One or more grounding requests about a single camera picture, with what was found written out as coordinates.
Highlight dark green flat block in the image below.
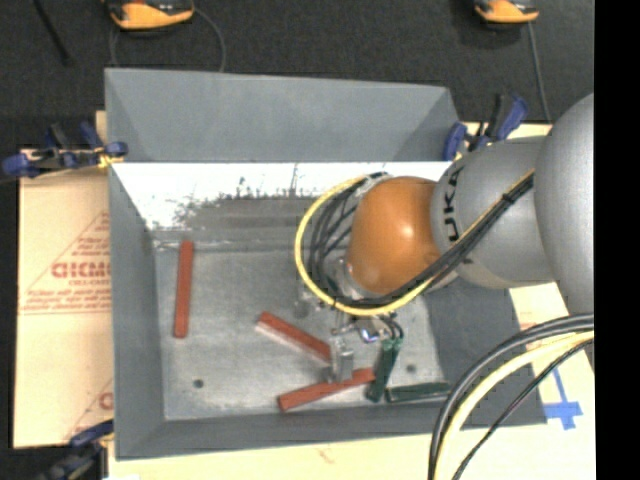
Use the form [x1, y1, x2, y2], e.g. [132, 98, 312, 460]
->
[364, 349, 403, 404]
[383, 381, 452, 404]

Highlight brown cardboard board, red print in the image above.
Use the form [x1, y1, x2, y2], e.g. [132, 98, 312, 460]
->
[11, 166, 117, 450]

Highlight red-brown flat block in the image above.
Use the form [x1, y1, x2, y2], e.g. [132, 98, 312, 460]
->
[276, 367, 377, 413]
[172, 239, 196, 340]
[254, 310, 334, 365]

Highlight grey metal bin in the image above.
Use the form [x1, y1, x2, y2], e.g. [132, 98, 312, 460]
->
[103, 67, 547, 460]

